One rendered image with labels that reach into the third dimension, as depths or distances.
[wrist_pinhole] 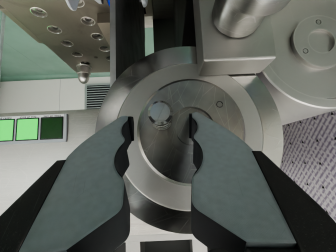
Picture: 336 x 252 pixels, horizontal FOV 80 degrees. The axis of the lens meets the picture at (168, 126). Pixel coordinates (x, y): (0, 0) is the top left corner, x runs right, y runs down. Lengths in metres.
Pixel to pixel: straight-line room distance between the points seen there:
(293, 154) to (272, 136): 0.20
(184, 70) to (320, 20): 0.13
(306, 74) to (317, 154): 0.14
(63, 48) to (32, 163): 0.28
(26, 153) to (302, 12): 0.58
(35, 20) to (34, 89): 3.16
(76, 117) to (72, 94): 2.74
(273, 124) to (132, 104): 0.11
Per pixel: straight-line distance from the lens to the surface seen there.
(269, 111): 0.18
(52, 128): 0.57
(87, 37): 0.46
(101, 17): 0.39
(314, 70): 0.22
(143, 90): 0.16
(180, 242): 0.61
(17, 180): 0.61
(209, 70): 0.16
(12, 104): 3.71
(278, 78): 0.19
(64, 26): 0.44
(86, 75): 0.56
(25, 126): 0.60
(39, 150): 0.58
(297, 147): 0.36
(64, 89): 3.36
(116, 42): 0.20
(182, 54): 0.18
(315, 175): 0.34
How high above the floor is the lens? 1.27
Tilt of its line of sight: 9 degrees down
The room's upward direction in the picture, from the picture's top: 177 degrees clockwise
